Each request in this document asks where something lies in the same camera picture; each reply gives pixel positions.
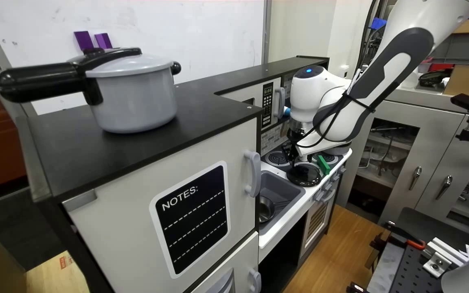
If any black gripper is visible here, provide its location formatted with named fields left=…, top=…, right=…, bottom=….
left=282, top=128, right=303, bottom=161

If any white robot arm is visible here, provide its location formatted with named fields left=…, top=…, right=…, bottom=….
left=285, top=0, right=469, bottom=159

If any white pressure cooker pot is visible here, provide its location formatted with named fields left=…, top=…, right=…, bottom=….
left=0, top=47, right=181, bottom=133

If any green rectangular block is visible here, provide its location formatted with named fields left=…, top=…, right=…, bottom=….
left=318, top=154, right=331, bottom=174

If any toy microwave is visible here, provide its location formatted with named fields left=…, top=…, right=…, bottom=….
left=224, top=78, right=285, bottom=128

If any small metal bowl in sink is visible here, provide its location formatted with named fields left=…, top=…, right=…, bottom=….
left=258, top=196, right=276, bottom=222

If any toy kitchen play set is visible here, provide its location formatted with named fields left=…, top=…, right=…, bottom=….
left=0, top=53, right=355, bottom=293

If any grey metal cabinet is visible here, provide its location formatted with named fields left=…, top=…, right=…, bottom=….
left=338, top=89, right=469, bottom=227

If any black orange clamp lower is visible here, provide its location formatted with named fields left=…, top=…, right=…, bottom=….
left=385, top=221, right=426, bottom=250

